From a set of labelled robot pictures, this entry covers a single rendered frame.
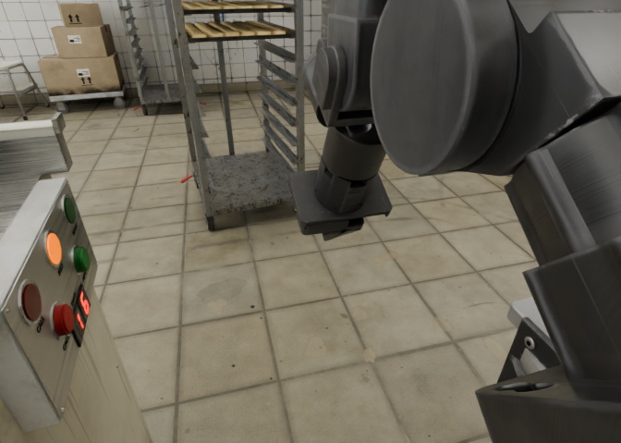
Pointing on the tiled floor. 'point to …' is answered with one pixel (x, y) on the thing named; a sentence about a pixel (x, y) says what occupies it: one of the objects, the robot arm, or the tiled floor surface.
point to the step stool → (18, 83)
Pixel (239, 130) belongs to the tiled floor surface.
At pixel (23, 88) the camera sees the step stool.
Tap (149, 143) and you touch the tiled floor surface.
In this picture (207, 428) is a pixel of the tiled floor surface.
